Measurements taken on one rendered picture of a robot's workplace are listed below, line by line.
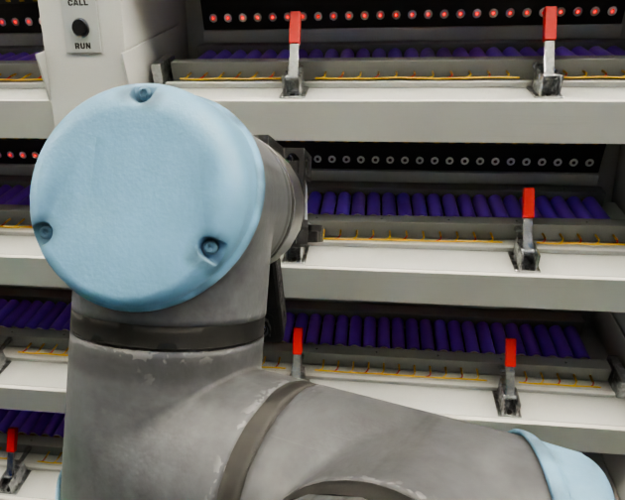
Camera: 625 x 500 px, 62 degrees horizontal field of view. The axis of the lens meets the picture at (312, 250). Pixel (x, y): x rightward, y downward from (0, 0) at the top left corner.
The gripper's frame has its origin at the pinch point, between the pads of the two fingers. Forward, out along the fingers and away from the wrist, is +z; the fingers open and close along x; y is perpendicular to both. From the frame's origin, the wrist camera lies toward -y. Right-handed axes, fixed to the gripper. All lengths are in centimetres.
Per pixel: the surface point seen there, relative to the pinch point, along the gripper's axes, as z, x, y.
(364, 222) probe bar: 9.6, -8.2, 1.5
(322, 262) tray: 5.6, -3.5, -3.3
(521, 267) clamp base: 4.8, -25.9, -3.0
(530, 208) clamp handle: 5.7, -26.8, 3.6
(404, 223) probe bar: 9.7, -13.0, 1.5
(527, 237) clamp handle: 5.6, -26.6, 0.3
